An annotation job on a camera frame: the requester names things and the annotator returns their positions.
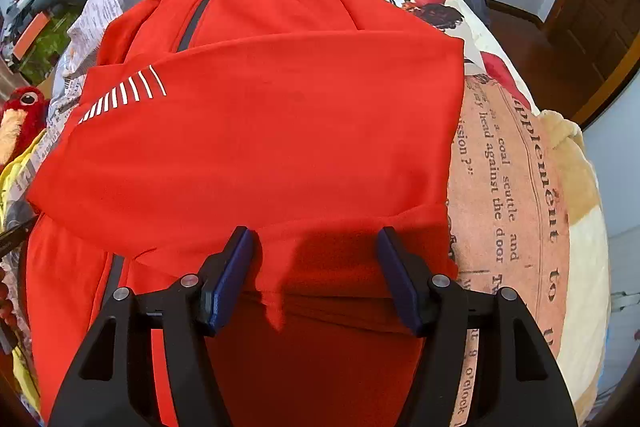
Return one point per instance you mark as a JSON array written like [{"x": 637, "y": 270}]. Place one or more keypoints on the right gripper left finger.
[{"x": 111, "y": 381}]

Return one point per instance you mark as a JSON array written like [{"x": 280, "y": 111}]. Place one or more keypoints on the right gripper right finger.
[{"x": 517, "y": 381}]

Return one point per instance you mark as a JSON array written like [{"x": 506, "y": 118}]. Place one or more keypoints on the red zip jacket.
[{"x": 314, "y": 123}]

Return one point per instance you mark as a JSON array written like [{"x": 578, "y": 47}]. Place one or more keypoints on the cream plush blanket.
[{"x": 588, "y": 296}]

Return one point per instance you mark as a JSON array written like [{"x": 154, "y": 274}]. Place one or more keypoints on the newspaper print bed cover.
[{"x": 507, "y": 220}]

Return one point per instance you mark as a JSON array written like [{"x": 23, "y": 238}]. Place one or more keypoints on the yellow printed garment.
[{"x": 15, "y": 180}]

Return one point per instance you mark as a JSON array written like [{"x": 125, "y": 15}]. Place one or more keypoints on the red plush toy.
[{"x": 23, "y": 117}]

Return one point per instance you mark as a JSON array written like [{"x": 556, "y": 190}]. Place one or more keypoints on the wooden door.
[{"x": 598, "y": 43}]

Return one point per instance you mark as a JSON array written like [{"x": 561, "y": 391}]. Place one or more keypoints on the orange box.
[{"x": 30, "y": 34}]

